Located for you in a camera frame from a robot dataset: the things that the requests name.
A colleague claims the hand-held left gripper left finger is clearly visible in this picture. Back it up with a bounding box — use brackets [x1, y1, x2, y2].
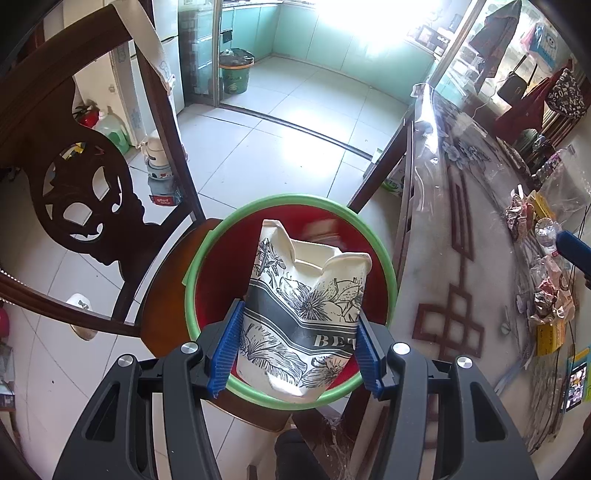
[53, 299, 245, 480]

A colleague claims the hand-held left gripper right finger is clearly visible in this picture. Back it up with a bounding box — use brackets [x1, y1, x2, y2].
[355, 313, 539, 480]

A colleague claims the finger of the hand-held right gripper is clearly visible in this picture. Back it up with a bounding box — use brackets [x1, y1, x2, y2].
[556, 231, 591, 289]

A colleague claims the clear plastic bottle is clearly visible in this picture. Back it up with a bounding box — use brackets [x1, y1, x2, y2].
[533, 217, 561, 257]

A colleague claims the red bucket with green rim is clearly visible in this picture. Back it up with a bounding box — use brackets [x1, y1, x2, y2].
[183, 194, 399, 407]

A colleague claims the snack wrapper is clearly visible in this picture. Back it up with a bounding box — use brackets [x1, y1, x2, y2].
[529, 256, 578, 326]
[504, 194, 536, 241]

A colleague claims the floral print paper cup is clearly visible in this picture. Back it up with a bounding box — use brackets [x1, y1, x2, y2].
[236, 220, 373, 401]

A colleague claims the yellow packet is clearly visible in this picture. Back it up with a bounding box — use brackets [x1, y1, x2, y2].
[526, 191, 555, 222]
[536, 318, 570, 357]

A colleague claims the green trash bin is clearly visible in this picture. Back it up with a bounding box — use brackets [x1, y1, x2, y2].
[218, 47, 256, 96]

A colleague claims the smartphone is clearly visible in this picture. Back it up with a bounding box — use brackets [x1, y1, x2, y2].
[563, 360, 589, 414]

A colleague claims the red bag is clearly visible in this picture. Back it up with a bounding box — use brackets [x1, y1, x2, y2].
[494, 78, 552, 144]

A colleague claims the white floral cup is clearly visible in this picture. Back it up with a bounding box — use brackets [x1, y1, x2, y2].
[65, 293, 98, 342]

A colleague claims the carved dark wooden chair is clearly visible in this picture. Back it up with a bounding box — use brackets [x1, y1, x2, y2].
[0, 0, 324, 435]

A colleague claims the patterned tote bag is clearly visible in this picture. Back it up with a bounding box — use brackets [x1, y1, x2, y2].
[540, 60, 587, 134]

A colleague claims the black handbag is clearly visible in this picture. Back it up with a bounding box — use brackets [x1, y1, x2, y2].
[496, 55, 539, 104]

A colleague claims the white electric kettle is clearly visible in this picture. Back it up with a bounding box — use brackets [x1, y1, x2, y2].
[145, 130, 174, 169]

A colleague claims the blue and white plastic bag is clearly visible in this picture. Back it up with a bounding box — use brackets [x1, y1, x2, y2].
[522, 21, 561, 70]

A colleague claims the hanging dark red coat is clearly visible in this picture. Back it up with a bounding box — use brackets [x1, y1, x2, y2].
[468, 0, 522, 90]

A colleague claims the green liquid jug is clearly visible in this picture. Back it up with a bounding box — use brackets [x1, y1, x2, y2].
[95, 107, 132, 155]

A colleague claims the red fire extinguisher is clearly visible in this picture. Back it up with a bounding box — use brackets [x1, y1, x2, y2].
[74, 104, 102, 130]

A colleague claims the glass sliding door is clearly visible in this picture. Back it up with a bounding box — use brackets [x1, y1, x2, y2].
[179, 0, 222, 109]

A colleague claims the white printed cloth strip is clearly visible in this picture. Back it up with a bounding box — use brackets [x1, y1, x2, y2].
[113, 0, 178, 107]

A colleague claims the teal kitchen cabinet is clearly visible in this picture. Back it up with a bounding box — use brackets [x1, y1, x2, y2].
[222, 0, 437, 104]

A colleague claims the white refrigerator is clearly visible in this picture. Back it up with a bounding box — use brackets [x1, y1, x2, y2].
[150, 0, 186, 116]

